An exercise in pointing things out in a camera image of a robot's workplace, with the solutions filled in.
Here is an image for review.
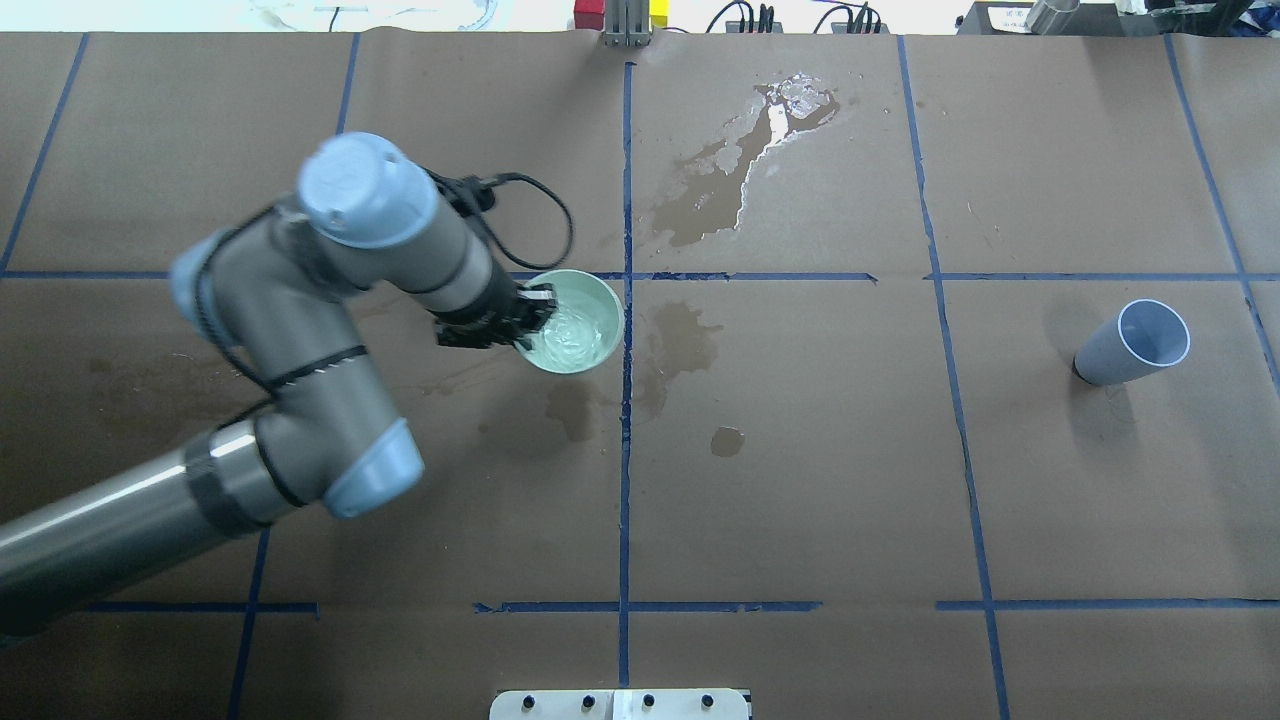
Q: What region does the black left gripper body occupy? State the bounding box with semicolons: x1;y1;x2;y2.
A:
435;290;531;348

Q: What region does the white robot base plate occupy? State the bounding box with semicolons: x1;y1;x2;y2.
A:
488;687;754;719

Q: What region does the light blue plastic cup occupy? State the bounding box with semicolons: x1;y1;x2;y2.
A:
1071;299;1192;387

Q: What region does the mint green bowl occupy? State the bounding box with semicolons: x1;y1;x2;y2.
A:
516;269;625;375

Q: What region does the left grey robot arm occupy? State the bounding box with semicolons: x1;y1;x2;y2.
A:
1;132;557;647

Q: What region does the red block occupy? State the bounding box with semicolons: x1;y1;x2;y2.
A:
572;0;605;31

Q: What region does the yellow block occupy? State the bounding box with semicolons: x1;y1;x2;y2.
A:
648;0;671;28

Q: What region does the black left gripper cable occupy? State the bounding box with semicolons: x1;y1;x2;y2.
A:
430;172;576;273

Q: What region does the aluminium frame post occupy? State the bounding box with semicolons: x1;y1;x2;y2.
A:
602;0;653;47

